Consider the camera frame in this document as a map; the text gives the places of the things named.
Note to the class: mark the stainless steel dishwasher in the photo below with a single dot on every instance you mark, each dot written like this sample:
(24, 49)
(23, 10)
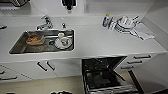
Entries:
(106, 78)

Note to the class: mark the white cup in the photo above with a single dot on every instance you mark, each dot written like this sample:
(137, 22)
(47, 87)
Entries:
(63, 40)

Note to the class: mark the small sink soap pump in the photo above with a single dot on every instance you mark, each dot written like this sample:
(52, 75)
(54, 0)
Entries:
(63, 25)

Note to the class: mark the white under-sink cabinet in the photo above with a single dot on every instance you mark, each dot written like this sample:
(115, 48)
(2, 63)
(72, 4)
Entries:
(60, 68)

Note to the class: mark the blue label bottle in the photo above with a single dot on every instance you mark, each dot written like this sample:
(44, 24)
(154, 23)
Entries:
(106, 20)

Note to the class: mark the small white bottle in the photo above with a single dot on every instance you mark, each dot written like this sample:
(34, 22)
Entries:
(112, 25)

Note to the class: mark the steel kitchen sink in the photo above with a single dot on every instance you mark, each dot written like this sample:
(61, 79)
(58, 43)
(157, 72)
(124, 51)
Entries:
(46, 50)

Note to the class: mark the chrome faucet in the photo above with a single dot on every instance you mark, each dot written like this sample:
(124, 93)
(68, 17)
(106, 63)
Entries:
(46, 22)

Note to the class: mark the black soap dispenser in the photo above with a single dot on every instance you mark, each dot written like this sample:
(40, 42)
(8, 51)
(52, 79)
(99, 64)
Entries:
(68, 4)

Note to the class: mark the white containers cluster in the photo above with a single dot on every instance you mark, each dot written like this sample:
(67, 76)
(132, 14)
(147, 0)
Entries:
(126, 24)

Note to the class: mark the orange bowl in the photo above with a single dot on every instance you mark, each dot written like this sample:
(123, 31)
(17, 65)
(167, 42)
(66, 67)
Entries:
(35, 39)

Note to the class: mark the white narrow drawer unit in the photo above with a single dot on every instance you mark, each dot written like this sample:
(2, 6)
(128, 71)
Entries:
(143, 60)

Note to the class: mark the white drawer unit beside microwave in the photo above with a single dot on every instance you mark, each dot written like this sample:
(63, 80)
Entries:
(13, 75)

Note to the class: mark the white wall outlet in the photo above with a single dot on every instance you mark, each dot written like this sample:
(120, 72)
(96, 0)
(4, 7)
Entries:
(87, 7)

